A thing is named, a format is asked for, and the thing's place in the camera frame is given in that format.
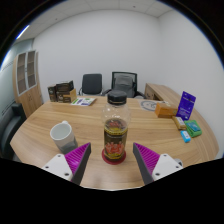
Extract black sofa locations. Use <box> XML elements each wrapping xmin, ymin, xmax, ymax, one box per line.
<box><xmin>0</xmin><ymin>102</ymin><xmax>27</xmax><ymax>160</ymax></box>

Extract large dark brown box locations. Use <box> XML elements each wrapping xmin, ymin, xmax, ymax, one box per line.
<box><xmin>55</xmin><ymin>80</ymin><xmax>78</xmax><ymax>104</ymax></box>

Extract wooden side desk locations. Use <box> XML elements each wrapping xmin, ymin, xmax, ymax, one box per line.
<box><xmin>144</xmin><ymin>82</ymin><xmax>183</xmax><ymax>109</ymax></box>

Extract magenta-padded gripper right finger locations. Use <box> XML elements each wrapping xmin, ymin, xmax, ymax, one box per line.
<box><xmin>132</xmin><ymin>142</ymin><xmax>184</xmax><ymax>185</ymax></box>

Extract green and white leaflet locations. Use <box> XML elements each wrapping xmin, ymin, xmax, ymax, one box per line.
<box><xmin>70</xmin><ymin>96</ymin><xmax>97</xmax><ymax>107</ymax></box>

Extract small tan box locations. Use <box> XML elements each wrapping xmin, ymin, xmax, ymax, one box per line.
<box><xmin>171</xmin><ymin>115</ymin><xmax>188</xmax><ymax>131</ymax></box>

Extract white and grey mug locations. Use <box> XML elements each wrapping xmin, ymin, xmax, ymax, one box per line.
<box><xmin>49</xmin><ymin>120</ymin><xmax>79</xmax><ymax>155</ymax></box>

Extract clear black-capped drink bottle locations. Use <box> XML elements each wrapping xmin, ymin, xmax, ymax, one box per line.
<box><xmin>101</xmin><ymin>89</ymin><xmax>132</xmax><ymax>163</ymax></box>

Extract orange-brown box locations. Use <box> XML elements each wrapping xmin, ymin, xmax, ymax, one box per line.
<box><xmin>154</xmin><ymin>102</ymin><xmax>179</xmax><ymax>119</ymax></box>

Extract green flat box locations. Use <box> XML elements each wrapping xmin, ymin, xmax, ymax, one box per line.
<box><xmin>183</xmin><ymin>119</ymin><xmax>203</xmax><ymax>138</ymax></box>

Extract small dark brown box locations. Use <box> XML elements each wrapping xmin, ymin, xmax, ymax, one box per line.
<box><xmin>47</xmin><ymin>85</ymin><xmax>58</xmax><ymax>103</ymax></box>

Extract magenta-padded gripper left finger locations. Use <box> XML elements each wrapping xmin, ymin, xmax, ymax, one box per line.
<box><xmin>41</xmin><ymin>142</ymin><xmax>92</xmax><ymax>186</ymax></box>

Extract purple sign card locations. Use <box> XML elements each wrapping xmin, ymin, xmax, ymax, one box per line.
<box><xmin>175</xmin><ymin>90</ymin><xmax>197</xmax><ymax>121</ymax></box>

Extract flat round red coaster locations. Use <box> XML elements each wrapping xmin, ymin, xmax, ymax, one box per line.
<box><xmin>101</xmin><ymin>148</ymin><xmax>127</xmax><ymax>166</ymax></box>

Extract round white disc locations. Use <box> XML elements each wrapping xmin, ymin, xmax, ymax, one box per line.
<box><xmin>139</xmin><ymin>99</ymin><xmax>159</xmax><ymax>112</ymax></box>

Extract black office chair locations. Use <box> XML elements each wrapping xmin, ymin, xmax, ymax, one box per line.
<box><xmin>79</xmin><ymin>73</ymin><xmax>104</xmax><ymax>97</ymax></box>

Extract small blue box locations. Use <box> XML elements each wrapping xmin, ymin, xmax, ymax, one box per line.
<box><xmin>179</xmin><ymin>130</ymin><xmax>192</xmax><ymax>144</ymax></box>

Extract grey mesh office chair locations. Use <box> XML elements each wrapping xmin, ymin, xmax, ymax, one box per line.
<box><xmin>102</xmin><ymin>71</ymin><xmax>146</xmax><ymax>99</ymax></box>

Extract wooden glass-door cabinet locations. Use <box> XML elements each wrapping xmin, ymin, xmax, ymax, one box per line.
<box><xmin>12</xmin><ymin>49</ymin><xmax>44</xmax><ymax>118</ymax></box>

